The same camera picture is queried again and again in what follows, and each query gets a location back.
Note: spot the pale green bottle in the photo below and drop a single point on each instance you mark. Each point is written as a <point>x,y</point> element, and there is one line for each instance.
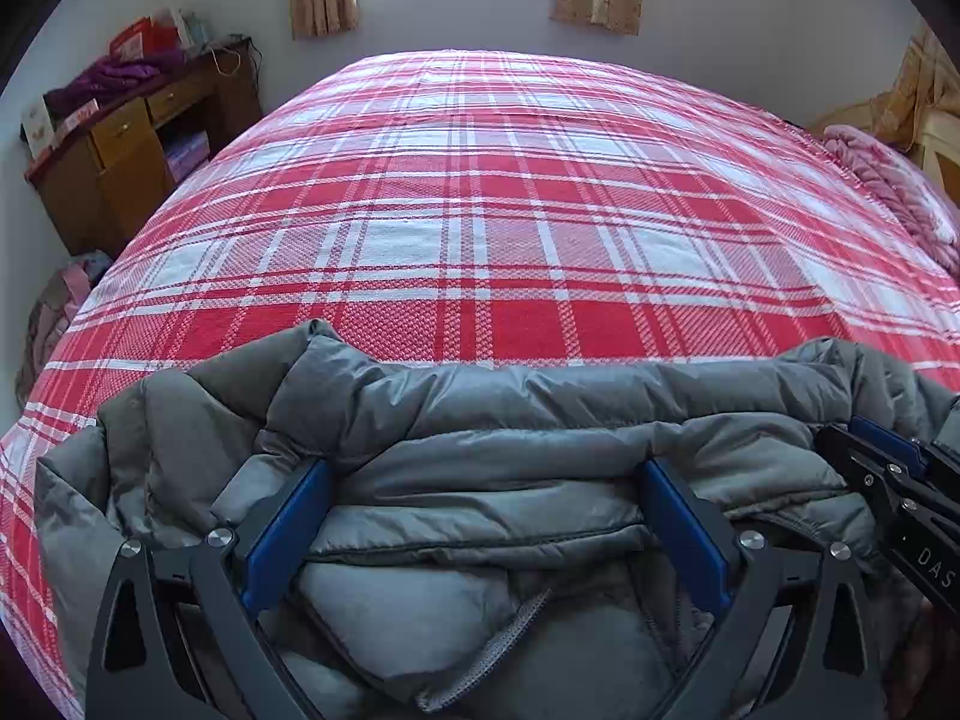
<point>193,28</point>

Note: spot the grey puffer jacket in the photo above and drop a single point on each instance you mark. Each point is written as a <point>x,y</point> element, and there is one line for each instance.
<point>480,465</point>

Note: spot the white printed box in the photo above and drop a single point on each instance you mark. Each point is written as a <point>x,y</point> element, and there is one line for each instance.
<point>37,129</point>

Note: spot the pink quilt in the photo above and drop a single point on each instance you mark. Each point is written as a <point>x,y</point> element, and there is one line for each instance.
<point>892,180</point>

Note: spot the pile of clothes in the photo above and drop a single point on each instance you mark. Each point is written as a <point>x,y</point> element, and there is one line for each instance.
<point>60,307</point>

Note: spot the red plaid bed sheet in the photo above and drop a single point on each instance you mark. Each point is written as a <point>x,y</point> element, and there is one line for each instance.
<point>487,202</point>

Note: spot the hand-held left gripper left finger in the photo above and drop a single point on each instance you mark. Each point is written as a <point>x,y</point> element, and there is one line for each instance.
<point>289,532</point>

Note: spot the stack of boxes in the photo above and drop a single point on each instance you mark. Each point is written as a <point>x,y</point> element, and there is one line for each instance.
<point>186,154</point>

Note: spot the flat red box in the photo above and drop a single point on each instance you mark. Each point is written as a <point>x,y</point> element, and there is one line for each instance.
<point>71,124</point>

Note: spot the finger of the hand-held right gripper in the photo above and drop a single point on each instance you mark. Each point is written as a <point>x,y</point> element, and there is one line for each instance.
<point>892,442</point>
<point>862,469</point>

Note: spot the purple clothing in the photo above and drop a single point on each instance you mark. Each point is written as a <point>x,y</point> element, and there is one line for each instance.
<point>112,79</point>

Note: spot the wooden desk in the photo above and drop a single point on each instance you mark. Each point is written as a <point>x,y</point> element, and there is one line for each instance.
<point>112,165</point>

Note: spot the red gift box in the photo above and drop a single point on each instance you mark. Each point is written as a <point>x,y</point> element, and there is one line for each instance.
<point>139,36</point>

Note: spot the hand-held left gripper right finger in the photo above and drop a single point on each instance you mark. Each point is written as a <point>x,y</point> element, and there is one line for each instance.
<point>686,525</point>

